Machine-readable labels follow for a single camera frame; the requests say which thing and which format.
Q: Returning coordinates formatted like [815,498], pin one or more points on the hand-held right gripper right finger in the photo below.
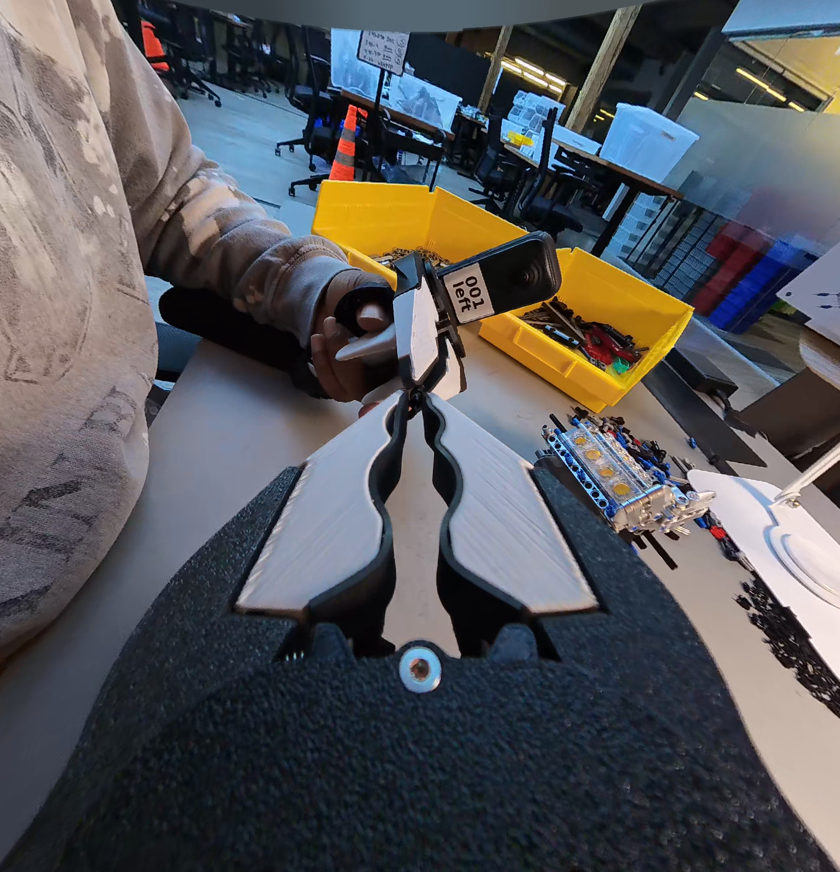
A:
[522,538]

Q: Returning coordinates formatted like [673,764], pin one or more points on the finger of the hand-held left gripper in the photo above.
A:
[415,334]
[449,341]

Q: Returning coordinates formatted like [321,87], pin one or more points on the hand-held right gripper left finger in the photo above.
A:
[318,538]

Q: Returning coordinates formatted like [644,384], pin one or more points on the person's left forearm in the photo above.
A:
[243,252]

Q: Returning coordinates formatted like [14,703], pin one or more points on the person's left hand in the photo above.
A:
[328,368]

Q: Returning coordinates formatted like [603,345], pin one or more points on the heap of dark small parts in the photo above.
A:
[413,256]

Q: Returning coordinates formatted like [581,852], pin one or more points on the heap of red black parts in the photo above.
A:
[597,341]

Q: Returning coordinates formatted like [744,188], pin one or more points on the yellow plastic bin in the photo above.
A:
[393,211]
[556,368]

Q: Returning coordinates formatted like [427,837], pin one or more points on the toy engine model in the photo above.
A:
[611,470]

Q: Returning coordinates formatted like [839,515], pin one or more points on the white plastic storage box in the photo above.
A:
[649,141]

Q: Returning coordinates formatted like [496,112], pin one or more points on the scattered small coloured parts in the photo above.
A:
[720,538]

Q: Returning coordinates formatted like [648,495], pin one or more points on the orange traffic cone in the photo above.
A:
[345,143]

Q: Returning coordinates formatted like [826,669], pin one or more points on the black flat panel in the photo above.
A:
[699,409]

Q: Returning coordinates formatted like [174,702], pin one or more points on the stack of red blue crates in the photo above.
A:
[747,273]

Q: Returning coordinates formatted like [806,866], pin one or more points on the black office chair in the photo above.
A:
[311,116]

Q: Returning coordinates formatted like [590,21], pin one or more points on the white paper sign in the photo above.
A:
[383,52]

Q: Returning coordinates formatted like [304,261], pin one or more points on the pile of small black parts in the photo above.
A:
[802,654]

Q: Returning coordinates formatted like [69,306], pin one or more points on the instruction booklet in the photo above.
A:
[829,293]

